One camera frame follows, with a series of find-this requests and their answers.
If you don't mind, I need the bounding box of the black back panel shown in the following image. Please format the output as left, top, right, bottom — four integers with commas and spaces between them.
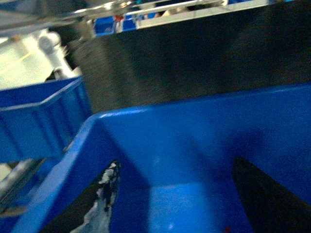
73, 0, 311, 112

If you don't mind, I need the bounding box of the blue target bin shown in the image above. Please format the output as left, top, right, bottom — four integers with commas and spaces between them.
13, 82, 311, 233

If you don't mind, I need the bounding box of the white-worn left gripper left finger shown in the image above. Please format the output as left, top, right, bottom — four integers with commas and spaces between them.
41, 160, 121, 233

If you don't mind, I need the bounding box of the blue neighbour bin left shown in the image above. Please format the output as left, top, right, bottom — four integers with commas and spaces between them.
0, 77, 92, 163

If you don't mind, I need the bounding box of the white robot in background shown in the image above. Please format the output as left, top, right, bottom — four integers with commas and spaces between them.
37, 30, 82, 82

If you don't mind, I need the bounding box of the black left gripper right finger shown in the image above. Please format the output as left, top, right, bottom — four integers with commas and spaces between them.
232, 157, 311, 233

